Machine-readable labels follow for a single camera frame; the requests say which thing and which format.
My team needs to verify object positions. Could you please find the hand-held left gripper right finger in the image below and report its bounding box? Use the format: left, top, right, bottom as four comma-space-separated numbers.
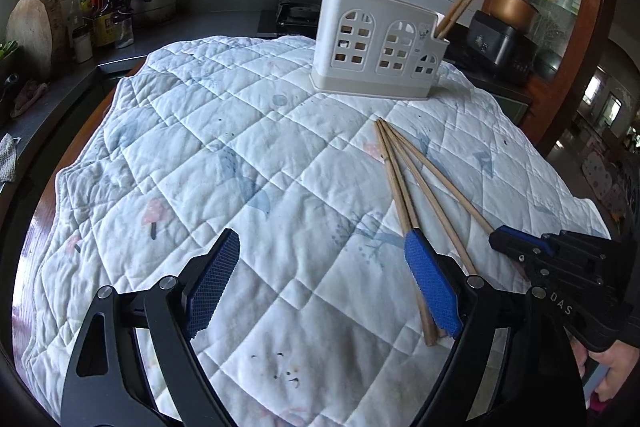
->
404, 230, 586, 427

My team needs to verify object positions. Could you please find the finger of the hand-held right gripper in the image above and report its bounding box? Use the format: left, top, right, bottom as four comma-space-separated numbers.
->
489, 236, 547, 279
494, 227, 567, 259

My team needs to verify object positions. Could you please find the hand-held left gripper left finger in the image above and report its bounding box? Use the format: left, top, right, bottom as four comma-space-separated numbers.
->
60, 228, 241, 427

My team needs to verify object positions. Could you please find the wooden chopstick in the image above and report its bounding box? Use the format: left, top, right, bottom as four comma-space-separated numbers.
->
383, 123, 480, 277
435, 0, 485, 38
380, 119, 420, 233
376, 120, 440, 348
387, 124, 496, 236
439, 0, 479, 40

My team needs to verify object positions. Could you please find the white plastic utensil holder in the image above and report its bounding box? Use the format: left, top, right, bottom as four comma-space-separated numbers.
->
310, 0, 450, 100

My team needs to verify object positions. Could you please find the person's right hand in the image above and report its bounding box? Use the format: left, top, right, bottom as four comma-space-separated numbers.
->
571, 338, 640, 404

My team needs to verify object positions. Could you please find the white quilted blanket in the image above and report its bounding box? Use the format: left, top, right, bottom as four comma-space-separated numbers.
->
22, 35, 613, 427

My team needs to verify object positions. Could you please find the black rice cooker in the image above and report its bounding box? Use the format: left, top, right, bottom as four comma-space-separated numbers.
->
465, 10, 538, 88

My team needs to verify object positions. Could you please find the wooden glass-door cabinet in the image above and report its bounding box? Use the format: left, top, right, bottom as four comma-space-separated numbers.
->
482, 0, 621, 152

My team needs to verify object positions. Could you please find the copper inner pot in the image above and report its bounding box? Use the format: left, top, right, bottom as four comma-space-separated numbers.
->
492, 0, 541, 28

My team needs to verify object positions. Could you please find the grey dish cloth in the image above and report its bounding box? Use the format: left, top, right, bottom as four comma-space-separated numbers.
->
0, 133, 21, 184

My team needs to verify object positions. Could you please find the pink rag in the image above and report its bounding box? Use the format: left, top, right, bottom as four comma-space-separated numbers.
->
10, 79, 50, 118

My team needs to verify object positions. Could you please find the small glass jar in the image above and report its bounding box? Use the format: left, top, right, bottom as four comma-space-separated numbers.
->
116, 18, 136, 49

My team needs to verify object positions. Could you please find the small white bottle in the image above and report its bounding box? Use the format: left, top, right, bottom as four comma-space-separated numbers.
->
72, 34, 94, 64

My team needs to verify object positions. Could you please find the jar with yellow label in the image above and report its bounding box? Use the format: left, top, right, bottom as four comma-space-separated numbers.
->
92, 14, 118, 48

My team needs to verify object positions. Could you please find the black gas stove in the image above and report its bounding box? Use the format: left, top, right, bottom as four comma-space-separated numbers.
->
275, 0, 321, 38

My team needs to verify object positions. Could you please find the round wooden cutting board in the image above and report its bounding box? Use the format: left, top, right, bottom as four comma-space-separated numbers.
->
6, 0, 67, 82

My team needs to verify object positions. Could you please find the green bottle yellow cap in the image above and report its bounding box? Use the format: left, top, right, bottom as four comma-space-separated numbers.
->
67, 0, 85, 32

